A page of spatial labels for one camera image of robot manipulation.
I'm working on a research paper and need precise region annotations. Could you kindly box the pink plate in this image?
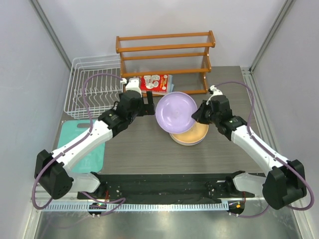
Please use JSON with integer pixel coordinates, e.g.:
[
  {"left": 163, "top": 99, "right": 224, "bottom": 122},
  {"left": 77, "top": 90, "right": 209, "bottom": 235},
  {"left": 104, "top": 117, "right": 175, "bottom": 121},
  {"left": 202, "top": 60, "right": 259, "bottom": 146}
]
[{"left": 170, "top": 134, "right": 205, "bottom": 146}]

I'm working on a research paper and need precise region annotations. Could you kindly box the blue plate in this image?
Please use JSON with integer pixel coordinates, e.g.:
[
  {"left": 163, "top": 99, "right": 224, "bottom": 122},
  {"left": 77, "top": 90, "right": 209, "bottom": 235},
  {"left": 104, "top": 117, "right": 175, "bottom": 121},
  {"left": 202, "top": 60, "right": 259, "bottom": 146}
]
[{"left": 172, "top": 137, "right": 205, "bottom": 146}]

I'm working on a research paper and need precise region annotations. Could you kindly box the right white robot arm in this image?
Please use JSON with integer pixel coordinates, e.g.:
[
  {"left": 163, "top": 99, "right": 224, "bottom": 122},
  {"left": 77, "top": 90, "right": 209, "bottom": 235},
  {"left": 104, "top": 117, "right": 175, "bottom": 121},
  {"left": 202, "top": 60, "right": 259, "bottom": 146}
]
[{"left": 191, "top": 95, "right": 307, "bottom": 210}]

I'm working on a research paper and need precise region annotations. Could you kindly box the wooden three-tier shelf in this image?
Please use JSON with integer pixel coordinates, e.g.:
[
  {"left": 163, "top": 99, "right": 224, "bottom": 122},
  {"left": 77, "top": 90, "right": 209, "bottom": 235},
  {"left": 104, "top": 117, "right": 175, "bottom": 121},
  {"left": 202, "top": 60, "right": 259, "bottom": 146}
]
[{"left": 115, "top": 30, "right": 216, "bottom": 94}]

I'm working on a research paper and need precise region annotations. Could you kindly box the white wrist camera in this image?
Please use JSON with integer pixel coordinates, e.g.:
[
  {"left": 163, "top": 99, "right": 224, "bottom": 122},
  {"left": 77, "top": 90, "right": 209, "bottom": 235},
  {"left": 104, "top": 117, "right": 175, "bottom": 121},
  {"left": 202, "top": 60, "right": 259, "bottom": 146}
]
[
  {"left": 120, "top": 78, "right": 142, "bottom": 96},
  {"left": 208, "top": 85, "right": 223, "bottom": 101}
]

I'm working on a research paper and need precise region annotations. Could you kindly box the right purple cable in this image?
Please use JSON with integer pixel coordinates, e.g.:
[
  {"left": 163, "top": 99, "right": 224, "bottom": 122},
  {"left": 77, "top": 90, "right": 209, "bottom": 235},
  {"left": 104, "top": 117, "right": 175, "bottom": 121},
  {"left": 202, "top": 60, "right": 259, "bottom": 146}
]
[{"left": 214, "top": 81, "right": 314, "bottom": 219}]

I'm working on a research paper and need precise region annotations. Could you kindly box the purple plate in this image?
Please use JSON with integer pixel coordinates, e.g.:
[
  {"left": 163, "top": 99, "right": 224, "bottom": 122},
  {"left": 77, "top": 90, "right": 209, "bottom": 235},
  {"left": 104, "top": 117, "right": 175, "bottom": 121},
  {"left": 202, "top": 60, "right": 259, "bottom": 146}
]
[{"left": 155, "top": 92, "right": 197, "bottom": 134}]

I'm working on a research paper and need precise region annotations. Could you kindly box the orange yellow plate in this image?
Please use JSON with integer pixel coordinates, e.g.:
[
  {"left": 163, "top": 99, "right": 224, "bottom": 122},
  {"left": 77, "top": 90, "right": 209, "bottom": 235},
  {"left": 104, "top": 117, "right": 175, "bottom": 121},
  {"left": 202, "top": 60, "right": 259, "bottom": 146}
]
[{"left": 171, "top": 122, "right": 209, "bottom": 142}]

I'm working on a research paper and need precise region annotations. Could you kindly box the teal cutting board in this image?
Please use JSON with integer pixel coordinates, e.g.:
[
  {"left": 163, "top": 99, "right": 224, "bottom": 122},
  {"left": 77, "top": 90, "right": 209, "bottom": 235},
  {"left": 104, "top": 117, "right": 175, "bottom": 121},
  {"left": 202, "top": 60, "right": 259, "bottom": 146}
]
[{"left": 56, "top": 119, "right": 105, "bottom": 173}]

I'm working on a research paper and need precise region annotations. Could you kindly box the purple cable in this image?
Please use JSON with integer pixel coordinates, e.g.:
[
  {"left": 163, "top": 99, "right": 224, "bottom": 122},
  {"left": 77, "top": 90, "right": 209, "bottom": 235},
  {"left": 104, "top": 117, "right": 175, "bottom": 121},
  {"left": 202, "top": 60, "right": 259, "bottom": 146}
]
[
  {"left": 31, "top": 73, "right": 128, "bottom": 220},
  {"left": 214, "top": 81, "right": 314, "bottom": 219}
]

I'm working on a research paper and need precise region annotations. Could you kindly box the white wire dish rack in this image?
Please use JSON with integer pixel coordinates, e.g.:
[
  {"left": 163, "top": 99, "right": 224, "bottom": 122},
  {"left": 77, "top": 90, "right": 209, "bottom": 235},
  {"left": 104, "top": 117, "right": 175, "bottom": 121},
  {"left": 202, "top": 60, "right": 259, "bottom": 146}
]
[{"left": 64, "top": 54, "right": 123, "bottom": 120}]

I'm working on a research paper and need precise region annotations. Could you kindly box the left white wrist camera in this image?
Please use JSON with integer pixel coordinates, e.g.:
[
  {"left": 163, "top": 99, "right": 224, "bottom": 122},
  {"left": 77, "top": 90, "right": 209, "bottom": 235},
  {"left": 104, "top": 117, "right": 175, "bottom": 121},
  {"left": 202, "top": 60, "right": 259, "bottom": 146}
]
[{"left": 120, "top": 78, "right": 142, "bottom": 96}]

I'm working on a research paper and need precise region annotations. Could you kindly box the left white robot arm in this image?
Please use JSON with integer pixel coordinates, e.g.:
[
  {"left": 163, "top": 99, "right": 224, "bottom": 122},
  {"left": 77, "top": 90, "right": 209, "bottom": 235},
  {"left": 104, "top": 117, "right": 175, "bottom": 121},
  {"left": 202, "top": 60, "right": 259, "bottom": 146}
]
[{"left": 35, "top": 90, "right": 155, "bottom": 200}]

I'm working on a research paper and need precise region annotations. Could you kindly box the red snack packet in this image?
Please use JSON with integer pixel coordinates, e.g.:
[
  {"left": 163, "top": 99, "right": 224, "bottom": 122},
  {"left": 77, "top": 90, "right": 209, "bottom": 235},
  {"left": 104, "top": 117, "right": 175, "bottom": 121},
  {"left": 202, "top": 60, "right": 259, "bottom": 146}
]
[{"left": 130, "top": 74, "right": 174, "bottom": 95}]

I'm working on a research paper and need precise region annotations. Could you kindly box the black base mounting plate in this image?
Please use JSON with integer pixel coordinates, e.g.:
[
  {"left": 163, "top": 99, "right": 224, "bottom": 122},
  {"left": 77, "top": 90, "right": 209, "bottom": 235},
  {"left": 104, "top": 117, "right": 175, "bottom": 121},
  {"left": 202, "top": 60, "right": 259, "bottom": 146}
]
[{"left": 91, "top": 172, "right": 255, "bottom": 205}]

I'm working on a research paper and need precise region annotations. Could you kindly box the cream yellow plate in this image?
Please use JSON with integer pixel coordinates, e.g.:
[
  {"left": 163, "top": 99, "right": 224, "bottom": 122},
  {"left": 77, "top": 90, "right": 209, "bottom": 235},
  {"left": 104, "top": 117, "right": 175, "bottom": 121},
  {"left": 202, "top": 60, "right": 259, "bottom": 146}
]
[{"left": 176, "top": 140, "right": 202, "bottom": 146}]

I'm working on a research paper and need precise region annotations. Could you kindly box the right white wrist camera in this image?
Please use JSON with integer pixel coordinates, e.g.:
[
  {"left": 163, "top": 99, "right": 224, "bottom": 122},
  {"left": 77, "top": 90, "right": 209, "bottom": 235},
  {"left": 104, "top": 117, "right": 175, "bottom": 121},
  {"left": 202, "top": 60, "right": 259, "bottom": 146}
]
[{"left": 208, "top": 85, "right": 223, "bottom": 101}]

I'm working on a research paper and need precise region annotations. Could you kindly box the white slotted cable duct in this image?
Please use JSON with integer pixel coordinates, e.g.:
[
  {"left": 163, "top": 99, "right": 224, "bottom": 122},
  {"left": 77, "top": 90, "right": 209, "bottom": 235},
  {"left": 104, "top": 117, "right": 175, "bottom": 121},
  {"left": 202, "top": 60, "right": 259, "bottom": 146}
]
[{"left": 44, "top": 201, "right": 229, "bottom": 212}]

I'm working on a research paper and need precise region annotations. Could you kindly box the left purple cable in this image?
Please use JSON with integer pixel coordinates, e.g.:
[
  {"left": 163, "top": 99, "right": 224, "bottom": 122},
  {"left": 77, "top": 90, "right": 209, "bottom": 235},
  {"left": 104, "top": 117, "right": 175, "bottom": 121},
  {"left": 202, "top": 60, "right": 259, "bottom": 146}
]
[{"left": 31, "top": 73, "right": 128, "bottom": 220}]

